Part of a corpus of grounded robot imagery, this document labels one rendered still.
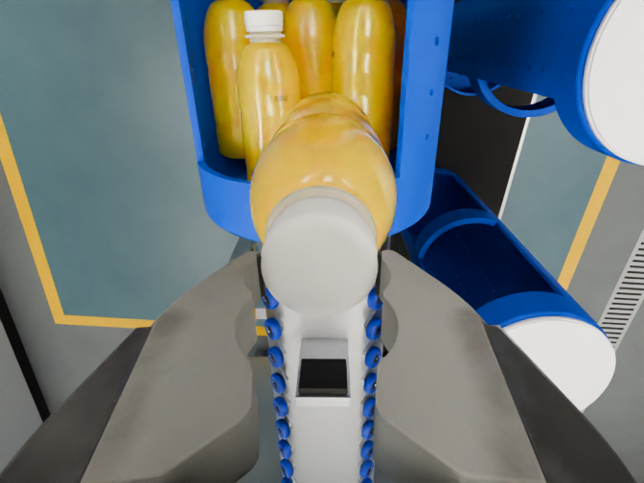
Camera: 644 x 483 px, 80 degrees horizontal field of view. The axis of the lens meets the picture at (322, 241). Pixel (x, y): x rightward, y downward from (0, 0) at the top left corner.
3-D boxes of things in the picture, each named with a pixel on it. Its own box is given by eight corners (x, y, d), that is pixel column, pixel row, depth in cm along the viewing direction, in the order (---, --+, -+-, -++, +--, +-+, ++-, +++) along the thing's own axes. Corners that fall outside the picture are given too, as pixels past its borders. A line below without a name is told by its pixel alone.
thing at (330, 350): (301, 347, 84) (295, 406, 70) (300, 333, 82) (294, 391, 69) (347, 347, 84) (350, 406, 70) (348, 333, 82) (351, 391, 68)
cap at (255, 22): (241, 30, 41) (239, 11, 40) (275, 30, 42) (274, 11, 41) (252, 29, 38) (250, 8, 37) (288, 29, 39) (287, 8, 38)
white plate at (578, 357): (649, 367, 70) (644, 362, 71) (546, 292, 63) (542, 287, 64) (529, 446, 81) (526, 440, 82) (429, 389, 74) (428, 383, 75)
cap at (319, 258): (391, 215, 13) (400, 238, 12) (352, 303, 15) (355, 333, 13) (283, 180, 13) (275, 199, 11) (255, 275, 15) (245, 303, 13)
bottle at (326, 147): (385, 107, 29) (455, 190, 13) (353, 192, 32) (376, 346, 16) (295, 76, 28) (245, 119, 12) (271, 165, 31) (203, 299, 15)
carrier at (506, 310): (483, 195, 149) (427, 151, 142) (647, 362, 71) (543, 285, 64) (431, 247, 160) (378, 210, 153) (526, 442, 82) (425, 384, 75)
